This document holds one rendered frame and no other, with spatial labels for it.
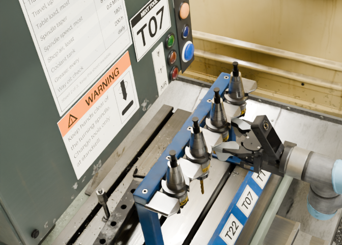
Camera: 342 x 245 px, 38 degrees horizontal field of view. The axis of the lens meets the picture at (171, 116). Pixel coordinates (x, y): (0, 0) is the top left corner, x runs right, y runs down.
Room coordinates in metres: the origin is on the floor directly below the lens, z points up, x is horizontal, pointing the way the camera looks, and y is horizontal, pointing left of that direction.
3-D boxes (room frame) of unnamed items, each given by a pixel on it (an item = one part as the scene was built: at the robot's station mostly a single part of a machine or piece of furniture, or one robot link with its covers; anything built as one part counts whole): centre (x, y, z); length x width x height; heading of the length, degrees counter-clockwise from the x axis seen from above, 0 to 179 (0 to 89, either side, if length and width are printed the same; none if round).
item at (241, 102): (0.99, -0.18, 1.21); 0.06 x 0.06 x 0.03
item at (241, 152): (0.84, -0.16, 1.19); 0.09 x 0.05 x 0.02; 79
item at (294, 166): (0.79, -0.29, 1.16); 0.08 x 0.05 x 0.08; 145
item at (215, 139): (0.86, -0.08, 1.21); 0.07 x 0.05 x 0.01; 55
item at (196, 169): (0.77, -0.02, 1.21); 0.07 x 0.05 x 0.01; 55
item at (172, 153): (0.72, 0.01, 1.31); 0.02 x 0.02 x 0.03
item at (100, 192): (0.90, 0.23, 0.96); 0.03 x 0.03 x 0.13
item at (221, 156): (0.85, -0.11, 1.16); 0.09 x 0.03 x 0.06; 79
